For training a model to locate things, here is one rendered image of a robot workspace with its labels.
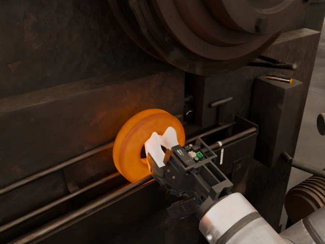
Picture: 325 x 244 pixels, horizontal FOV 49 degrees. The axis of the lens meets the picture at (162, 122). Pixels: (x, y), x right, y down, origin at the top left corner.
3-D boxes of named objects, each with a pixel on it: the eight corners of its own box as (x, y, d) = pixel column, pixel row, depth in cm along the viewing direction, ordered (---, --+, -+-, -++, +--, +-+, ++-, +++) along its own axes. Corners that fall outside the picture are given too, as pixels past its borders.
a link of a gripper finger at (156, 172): (162, 146, 68) (189, 178, 63) (160, 152, 69) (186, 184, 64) (141, 154, 65) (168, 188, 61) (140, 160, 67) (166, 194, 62)
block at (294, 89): (241, 153, 103) (251, 75, 91) (259, 144, 107) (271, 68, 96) (271, 171, 95) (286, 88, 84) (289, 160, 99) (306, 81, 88)
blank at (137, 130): (107, 123, 65) (115, 130, 63) (174, 98, 73) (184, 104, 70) (117, 188, 73) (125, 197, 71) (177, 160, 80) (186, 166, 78)
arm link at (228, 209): (247, 234, 61) (205, 260, 56) (228, 212, 64) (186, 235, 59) (266, 203, 55) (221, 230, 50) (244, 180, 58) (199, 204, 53)
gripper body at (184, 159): (198, 133, 64) (243, 181, 57) (187, 164, 69) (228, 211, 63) (163, 146, 60) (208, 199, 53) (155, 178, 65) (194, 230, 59)
